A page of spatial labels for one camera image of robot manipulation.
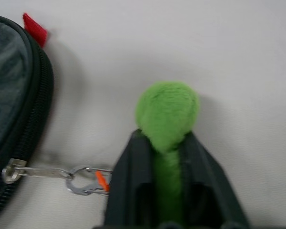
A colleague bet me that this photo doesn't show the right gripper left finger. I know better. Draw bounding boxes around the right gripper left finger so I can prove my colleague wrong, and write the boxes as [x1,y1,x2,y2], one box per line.
[103,129,158,227]

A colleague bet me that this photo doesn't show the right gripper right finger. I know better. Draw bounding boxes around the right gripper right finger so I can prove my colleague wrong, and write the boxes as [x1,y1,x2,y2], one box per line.
[180,132,251,229]

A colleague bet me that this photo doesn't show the silver carabiner clip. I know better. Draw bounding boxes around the silver carabiner clip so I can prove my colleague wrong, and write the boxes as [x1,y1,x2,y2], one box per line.
[66,165,113,197]

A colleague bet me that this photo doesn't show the green fuzzy pompom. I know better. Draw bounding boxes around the green fuzzy pompom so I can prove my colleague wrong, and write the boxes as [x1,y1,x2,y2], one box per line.
[135,81,201,226]

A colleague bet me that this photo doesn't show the black fabric bag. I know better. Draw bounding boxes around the black fabric bag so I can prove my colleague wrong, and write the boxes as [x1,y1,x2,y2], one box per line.
[0,13,74,218]

